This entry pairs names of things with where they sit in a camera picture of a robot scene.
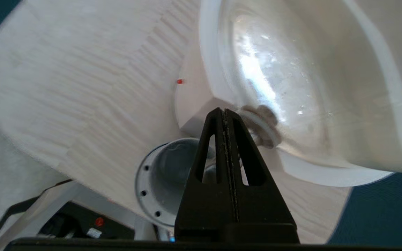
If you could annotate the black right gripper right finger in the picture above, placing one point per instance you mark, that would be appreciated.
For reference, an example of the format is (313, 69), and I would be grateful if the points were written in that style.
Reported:
(260, 205)

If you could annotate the clear water dispenser white base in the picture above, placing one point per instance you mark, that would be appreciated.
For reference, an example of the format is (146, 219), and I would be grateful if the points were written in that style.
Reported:
(291, 69)

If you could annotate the white and black robot chassis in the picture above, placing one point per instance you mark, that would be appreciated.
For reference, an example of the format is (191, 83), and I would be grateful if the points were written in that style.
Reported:
(47, 209)

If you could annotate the large round blue drip tray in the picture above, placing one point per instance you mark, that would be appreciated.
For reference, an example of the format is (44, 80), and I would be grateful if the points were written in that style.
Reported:
(141, 181)

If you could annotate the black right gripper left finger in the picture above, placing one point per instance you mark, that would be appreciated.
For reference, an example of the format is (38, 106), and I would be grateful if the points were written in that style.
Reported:
(204, 209)

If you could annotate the grey paper cup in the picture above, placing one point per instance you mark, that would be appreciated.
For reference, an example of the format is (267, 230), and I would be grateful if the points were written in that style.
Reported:
(176, 164)

